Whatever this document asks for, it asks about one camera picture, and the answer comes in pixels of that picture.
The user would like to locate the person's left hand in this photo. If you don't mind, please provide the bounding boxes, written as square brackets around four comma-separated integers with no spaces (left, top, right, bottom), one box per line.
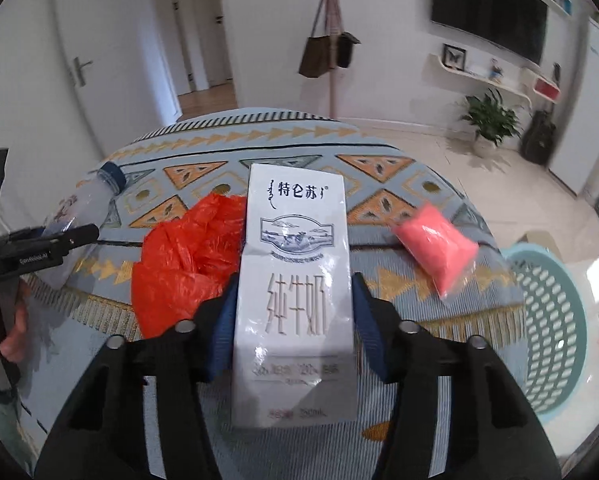
[0,280,30,367]

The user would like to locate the curved white wall shelf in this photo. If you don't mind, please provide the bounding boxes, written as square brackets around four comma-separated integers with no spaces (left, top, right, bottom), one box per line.
[426,52,533,109]

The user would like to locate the teal plastic laundry basket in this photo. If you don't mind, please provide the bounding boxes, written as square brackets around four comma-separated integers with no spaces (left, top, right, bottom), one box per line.
[501,241,589,417]

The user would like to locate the orange plastic bag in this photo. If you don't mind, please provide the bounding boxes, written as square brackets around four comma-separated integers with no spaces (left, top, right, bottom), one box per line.
[130,191,251,342]

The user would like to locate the framed butterfly picture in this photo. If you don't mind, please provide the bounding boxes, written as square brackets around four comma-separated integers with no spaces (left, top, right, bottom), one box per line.
[441,42,469,72]

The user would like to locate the pink tree coat rack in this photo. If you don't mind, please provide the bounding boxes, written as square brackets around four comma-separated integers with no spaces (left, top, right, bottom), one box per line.
[318,0,346,122]

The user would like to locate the white standing air conditioner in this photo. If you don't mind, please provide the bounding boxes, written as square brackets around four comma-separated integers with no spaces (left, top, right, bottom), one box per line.
[549,16,599,197]

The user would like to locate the black acoustic guitar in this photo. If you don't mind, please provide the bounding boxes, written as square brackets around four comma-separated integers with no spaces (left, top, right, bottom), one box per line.
[521,109,559,164]

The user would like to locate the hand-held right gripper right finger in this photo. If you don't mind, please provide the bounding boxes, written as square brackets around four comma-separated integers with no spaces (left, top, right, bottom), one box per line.
[351,272,563,480]

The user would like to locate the clear plastic bottle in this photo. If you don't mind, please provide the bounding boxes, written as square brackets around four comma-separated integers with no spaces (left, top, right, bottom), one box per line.
[43,161,128,242]

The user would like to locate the brown tote bag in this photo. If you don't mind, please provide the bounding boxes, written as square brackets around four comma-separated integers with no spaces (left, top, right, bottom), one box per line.
[298,34,338,79]

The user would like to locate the patterned blue tablecloth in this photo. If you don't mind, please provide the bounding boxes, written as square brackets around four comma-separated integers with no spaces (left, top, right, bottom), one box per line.
[26,106,529,480]

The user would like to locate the small black bag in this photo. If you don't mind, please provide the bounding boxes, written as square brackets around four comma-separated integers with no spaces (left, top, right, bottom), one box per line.
[336,32,362,69]

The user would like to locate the red white wall box shelf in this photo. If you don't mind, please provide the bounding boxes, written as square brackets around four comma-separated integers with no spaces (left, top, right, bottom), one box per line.
[521,66,563,104]

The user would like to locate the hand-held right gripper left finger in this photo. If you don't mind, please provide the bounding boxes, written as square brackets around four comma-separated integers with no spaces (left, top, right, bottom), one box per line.
[33,279,241,480]

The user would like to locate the white blue milk carton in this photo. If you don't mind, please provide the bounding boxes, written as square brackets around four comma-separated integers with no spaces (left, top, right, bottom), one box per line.
[230,162,359,429]

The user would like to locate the silver door handle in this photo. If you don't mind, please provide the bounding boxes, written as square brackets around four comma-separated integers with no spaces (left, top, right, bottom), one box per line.
[68,56,94,89]

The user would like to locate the white door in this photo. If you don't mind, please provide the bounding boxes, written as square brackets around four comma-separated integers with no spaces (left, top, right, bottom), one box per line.
[9,0,182,161]

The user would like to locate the black flat television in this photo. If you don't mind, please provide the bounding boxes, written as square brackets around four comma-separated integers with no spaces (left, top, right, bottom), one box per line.
[431,0,550,67]

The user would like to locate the potted green plant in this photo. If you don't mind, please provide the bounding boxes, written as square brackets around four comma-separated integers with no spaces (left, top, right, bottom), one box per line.
[461,89,523,157]

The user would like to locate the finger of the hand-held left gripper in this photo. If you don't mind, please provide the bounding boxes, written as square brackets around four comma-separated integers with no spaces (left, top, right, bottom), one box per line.
[58,224,101,261]

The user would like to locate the pink plastic packet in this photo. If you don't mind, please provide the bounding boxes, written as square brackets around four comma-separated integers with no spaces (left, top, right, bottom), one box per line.
[391,202,481,299]

